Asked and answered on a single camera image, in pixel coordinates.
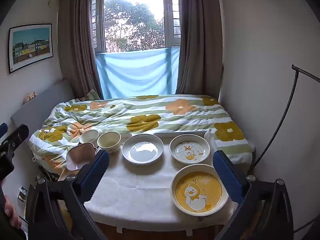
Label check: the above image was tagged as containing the grey headboard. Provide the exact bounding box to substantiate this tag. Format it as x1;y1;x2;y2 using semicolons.
10;79;76;142

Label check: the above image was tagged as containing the window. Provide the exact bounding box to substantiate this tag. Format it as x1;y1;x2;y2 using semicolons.
91;0;182;54

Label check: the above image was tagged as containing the plain white plate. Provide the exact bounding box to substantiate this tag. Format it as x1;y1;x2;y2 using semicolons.
122;133;164;166

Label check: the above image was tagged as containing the person's left hand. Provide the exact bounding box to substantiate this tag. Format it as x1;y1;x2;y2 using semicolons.
2;194;23;230

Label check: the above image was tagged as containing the yellow duck print plate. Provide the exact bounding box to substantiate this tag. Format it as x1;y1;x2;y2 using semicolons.
170;164;229;217

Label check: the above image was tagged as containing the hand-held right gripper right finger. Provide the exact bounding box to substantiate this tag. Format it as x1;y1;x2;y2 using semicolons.
212;150;294;240

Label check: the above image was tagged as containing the green striped pillow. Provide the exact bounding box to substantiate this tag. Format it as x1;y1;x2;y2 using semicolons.
74;88;102;102

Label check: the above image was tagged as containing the framed wall poster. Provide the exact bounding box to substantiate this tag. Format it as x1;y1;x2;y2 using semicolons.
8;23;54;75

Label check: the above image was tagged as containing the cream bowl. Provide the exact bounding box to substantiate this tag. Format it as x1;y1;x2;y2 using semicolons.
97;131;122;154

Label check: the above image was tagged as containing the wall socket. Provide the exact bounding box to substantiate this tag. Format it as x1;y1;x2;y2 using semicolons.
17;186;28;202

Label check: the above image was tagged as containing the black floor lamp stand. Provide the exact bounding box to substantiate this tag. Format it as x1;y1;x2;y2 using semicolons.
251;64;320;175

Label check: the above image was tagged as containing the pink bear-shaped dish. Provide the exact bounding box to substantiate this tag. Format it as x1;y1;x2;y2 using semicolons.
65;142;98;171

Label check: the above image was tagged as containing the light blue window cloth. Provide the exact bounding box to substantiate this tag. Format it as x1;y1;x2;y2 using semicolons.
95;46;181;100

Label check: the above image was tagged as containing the white bowl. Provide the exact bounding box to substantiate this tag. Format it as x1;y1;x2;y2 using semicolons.
79;129;100;146

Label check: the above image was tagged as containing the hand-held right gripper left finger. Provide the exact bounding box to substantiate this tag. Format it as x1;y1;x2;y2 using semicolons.
26;149;110;240

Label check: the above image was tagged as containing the floral striped blanket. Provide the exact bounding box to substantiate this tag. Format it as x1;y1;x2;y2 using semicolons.
29;94;256;179

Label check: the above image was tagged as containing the white rectangular tray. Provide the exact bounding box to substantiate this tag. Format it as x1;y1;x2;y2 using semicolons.
153;130;209;139

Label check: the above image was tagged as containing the white cable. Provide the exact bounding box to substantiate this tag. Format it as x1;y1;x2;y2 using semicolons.
32;128;51;162

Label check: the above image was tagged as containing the brown curtain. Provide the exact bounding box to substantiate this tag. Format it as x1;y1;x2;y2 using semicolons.
175;0;224;101
57;0;104;101

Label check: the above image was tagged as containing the white duck print plate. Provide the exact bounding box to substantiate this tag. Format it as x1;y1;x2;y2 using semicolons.
169;134;211;165

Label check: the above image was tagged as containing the person's left forearm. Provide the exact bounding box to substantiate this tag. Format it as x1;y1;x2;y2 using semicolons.
0;211;27;240

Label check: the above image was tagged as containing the white floral tablecloth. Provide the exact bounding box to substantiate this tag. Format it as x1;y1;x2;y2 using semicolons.
82;133;240;228

